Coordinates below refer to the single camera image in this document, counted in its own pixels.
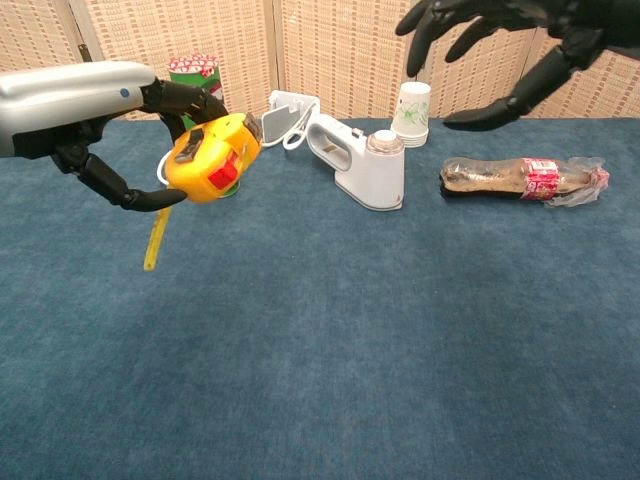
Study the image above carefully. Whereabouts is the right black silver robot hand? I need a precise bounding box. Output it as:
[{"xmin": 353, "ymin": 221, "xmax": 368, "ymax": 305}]
[{"xmin": 394, "ymin": 0, "xmax": 640, "ymax": 133}]

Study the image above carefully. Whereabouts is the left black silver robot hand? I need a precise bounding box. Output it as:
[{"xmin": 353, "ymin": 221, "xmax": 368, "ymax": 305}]
[{"xmin": 0, "ymin": 60, "xmax": 229, "ymax": 212}]

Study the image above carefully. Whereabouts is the yellow tape measure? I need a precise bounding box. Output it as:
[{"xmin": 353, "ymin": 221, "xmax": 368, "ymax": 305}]
[{"xmin": 142, "ymin": 112, "xmax": 264, "ymax": 273}]

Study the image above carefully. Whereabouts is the green Pringles can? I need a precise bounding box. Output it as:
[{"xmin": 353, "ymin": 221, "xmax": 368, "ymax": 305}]
[{"xmin": 168, "ymin": 52, "xmax": 242, "ymax": 200}]

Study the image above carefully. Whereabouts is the clear plastic wrap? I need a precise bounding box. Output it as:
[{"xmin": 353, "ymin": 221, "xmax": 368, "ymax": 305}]
[{"xmin": 544, "ymin": 155, "xmax": 609, "ymax": 209}]

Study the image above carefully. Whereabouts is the crushed brown cola bottle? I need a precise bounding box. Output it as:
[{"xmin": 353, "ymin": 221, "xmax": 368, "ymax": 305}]
[{"xmin": 439, "ymin": 156, "xmax": 611, "ymax": 203}]

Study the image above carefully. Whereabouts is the floral white paper cup stack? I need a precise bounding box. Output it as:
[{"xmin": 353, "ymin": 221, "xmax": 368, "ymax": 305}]
[{"xmin": 390, "ymin": 81, "xmax": 432, "ymax": 149}]

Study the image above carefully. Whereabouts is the woven bamboo folding screen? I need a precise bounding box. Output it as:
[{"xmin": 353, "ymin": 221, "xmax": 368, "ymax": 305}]
[{"xmin": 0, "ymin": 0, "xmax": 640, "ymax": 129}]

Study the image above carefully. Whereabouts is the white handheld garment steamer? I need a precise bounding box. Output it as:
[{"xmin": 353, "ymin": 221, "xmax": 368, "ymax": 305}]
[{"xmin": 305, "ymin": 113, "xmax": 407, "ymax": 212}]

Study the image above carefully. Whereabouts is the blue table cloth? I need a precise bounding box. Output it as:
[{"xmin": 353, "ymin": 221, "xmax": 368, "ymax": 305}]
[{"xmin": 0, "ymin": 117, "xmax": 640, "ymax": 480}]

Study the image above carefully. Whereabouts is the white power cable with plug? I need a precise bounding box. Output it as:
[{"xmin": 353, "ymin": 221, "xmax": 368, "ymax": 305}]
[{"xmin": 156, "ymin": 113, "xmax": 311, "ymax": 190}]

